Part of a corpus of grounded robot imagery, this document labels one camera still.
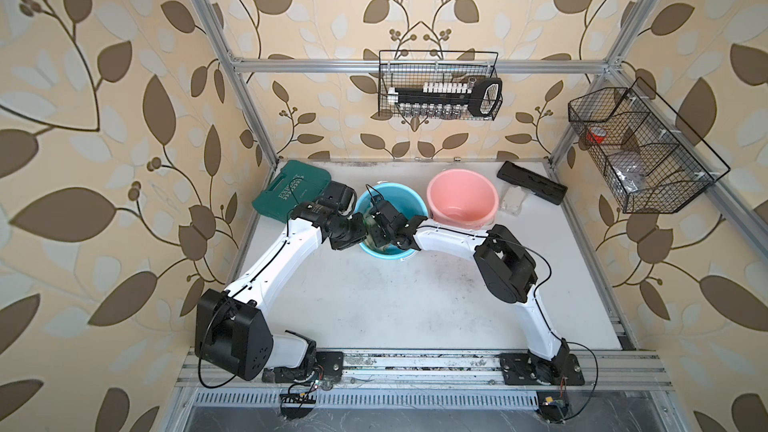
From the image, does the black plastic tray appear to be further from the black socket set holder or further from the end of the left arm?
the end of the left arm

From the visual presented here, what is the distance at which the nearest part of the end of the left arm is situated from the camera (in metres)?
0.58

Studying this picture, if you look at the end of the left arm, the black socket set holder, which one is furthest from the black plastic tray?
the end of the left arm

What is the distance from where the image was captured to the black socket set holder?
823mm

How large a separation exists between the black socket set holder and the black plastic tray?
→ 0.35 metres

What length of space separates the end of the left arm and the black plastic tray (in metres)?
0.67

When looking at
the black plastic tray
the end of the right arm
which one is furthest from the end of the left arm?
the black plastic tray

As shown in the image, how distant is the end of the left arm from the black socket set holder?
0.34m

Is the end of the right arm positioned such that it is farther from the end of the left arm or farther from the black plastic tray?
the black plastic tray

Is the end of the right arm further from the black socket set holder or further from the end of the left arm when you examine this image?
the black socket set holder

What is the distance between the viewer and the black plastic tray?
110cm

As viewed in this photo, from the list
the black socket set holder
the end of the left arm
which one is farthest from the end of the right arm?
the black socket set holder

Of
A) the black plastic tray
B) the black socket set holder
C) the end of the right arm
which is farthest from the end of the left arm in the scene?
the black plastic tray
